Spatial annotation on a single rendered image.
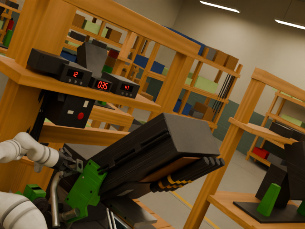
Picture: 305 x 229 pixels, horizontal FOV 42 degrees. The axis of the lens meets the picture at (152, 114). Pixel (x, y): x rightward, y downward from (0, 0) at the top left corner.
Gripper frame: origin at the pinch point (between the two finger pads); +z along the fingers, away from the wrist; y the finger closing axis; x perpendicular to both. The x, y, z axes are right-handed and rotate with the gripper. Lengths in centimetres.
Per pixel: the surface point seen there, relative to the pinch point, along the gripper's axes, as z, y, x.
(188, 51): 58, 77, -40
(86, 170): 4.0, -1.6, -3.8
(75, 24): 442, 542, 335
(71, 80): -14.5, 32.3, -10.4
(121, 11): -3, 68, -31
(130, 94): 23.7, 40.1, -17.8
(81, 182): 4.1, -6.3, -0.7
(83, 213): 3.8, -19.7, -1.5
